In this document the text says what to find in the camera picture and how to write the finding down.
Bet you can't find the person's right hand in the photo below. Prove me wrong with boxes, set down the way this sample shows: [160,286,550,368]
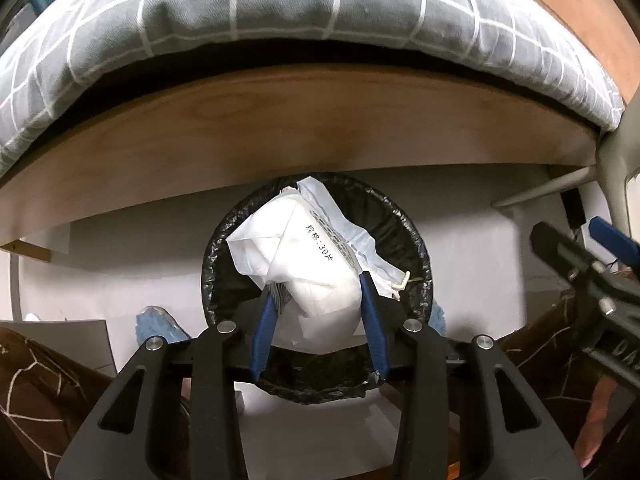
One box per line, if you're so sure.
[575,376,626,468]

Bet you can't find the white metal bed post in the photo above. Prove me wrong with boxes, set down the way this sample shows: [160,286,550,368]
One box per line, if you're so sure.
[492,115,640,241]

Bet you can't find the wooden bed frame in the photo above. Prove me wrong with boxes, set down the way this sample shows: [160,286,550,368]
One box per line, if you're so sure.
[0,65,601,263]

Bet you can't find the grey plaid quilt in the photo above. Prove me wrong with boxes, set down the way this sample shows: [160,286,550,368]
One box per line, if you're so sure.
[0,0,626,176]

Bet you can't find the round bin with black liner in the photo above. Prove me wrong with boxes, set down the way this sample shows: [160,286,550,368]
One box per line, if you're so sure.
[200,172,435,406]

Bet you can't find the blue fluffy slipper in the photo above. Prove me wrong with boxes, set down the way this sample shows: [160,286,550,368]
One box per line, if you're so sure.
[427,297,448,336]
[135,305,192,348]

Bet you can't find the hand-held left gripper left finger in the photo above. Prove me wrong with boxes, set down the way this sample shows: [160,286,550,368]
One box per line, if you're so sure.
[54,290,277,480]

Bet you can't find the brown wooden board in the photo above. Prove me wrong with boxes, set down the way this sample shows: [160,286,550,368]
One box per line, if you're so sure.
[520,0,636,106]

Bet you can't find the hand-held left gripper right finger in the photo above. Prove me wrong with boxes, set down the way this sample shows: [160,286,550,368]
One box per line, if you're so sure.
[357,270,585,480]

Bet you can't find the grey flat board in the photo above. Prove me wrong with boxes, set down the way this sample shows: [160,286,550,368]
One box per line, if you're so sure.
[0,317,118,378]

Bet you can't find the white plastic tissue pack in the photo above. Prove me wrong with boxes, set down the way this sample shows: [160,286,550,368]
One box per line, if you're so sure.
[226,176,412,353]

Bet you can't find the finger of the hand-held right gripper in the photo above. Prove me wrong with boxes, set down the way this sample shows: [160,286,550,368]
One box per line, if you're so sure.
[589,216,640,281]
[530,222,618,316]

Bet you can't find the black power adapter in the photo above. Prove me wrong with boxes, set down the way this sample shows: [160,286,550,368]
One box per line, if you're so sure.
[560,190,586,228]

